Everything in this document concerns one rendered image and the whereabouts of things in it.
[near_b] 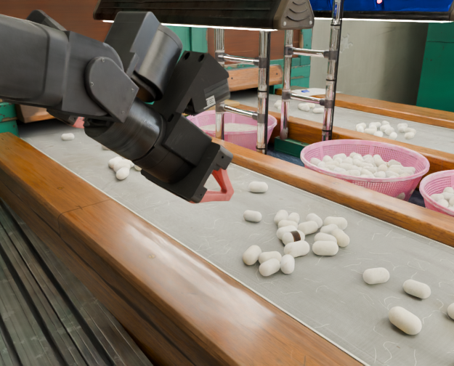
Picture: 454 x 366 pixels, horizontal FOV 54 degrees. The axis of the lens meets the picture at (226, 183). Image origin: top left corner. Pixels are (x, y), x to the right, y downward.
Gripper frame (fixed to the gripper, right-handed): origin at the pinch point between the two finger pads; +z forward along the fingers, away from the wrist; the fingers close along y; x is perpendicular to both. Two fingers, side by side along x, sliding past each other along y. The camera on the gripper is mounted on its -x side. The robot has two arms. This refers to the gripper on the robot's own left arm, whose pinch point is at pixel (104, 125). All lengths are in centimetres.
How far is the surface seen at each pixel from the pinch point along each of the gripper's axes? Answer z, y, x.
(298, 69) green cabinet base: 85, 46, -67
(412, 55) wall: 258, 111, -195
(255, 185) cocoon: 20.7, -22.8, -4.0
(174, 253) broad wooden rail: -0.1, -34.8, 12.3
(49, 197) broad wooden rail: -4.7, -5.0, 16.1
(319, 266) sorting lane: 13.4, -47.0, 4.3
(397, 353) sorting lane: 8, -63, 9
